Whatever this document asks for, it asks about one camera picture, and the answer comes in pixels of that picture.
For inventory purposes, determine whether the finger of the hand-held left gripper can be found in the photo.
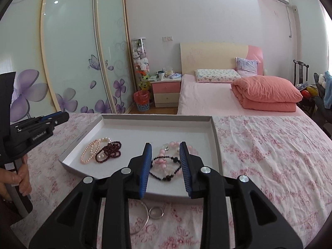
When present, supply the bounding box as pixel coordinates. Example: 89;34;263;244
44;112;70;133
39;111;64;121

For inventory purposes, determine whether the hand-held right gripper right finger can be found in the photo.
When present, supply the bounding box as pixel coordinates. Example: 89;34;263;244
179;141;304;249

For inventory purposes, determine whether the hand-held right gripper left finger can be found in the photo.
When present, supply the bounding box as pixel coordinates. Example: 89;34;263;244
28;142;153;249

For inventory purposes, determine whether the black bead bracelet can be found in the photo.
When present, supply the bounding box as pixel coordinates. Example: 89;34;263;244
149;155;182;182

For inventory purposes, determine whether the chunky pink bead bracelet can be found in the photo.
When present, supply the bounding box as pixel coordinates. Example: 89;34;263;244
152;140;183;177

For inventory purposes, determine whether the dark red bead bracelet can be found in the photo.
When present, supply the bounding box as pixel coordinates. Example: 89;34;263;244
95;140;122;163

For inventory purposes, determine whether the grey shallow box tray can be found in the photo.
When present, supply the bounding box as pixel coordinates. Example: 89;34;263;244
58;114;224;201

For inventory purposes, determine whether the pink pearl bracelet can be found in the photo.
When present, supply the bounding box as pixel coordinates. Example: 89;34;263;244
81;139;104;164

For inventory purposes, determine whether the white pearl bracelet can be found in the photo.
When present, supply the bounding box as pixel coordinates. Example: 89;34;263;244
88;136;112;161

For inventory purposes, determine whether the person's left hand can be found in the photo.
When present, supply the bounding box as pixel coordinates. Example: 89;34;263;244
0;156;32;196

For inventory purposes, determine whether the thin silver bangle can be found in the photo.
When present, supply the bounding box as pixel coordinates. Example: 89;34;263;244
130;200;150;235

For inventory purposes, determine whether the flower print sliding wardrobe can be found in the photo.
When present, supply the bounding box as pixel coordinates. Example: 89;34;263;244
0;0;139;125

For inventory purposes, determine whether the red trash bin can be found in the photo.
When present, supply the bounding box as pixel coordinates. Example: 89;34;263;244
133;90;151;112

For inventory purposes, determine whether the pink bed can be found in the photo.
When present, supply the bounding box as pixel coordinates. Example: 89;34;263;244
177;74;312;117

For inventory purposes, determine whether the pink nightstand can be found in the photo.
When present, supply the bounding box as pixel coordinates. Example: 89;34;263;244
150;79;181;108

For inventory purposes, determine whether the floral bed sheet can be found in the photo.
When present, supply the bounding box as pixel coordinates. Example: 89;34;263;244
10;113;332;249

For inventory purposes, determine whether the green yellow plush toy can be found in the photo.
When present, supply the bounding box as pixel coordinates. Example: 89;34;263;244
140;75;151;91

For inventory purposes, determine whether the clear plush toy display tube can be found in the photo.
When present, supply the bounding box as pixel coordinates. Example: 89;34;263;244
130;38;151;94

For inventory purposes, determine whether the patterned flat pillow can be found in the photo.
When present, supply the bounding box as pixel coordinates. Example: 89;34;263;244
194;69;242;83

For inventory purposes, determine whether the folded salmon quilt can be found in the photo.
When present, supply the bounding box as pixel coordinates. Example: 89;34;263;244
231;76;303;112

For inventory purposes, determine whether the beige pink headboard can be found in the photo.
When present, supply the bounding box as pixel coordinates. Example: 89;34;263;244
180;42;264;76

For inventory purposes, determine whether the purple pillow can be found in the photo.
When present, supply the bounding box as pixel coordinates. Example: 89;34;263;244
236;57;259;77

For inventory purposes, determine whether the colorful toy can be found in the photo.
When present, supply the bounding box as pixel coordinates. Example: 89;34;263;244
298;83;318;99

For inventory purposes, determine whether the dark wooden chair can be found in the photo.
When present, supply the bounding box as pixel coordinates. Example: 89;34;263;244
293;60;310;89

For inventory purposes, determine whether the grey office chair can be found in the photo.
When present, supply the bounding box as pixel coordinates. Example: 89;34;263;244
312;73;332;127

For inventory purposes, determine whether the blue garment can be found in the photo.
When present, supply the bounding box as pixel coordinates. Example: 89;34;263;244
324;71;332;109

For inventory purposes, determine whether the silver ring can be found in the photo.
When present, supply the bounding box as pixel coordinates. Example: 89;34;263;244
149;206;164;220

